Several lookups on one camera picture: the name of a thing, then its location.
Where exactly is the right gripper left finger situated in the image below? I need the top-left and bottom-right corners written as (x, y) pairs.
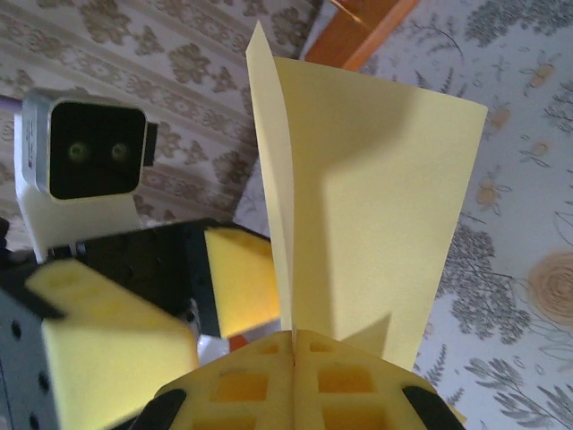
top-left (141, 329), bottom-right (297, 430)

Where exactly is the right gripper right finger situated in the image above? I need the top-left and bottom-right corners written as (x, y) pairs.
top-left (295, 329), bottom-right (466, 430)

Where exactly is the floral patterned table cover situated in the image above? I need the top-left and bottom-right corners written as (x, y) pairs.
top-left (232, 0), bottom-right (573, 430)

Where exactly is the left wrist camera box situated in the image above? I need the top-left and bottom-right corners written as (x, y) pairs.
top-left (13, 87), bottom-right (160, 263)

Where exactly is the gold wire rack wooden base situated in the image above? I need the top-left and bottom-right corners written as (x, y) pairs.
top-left (304, 0), bottom-right (420, 72)

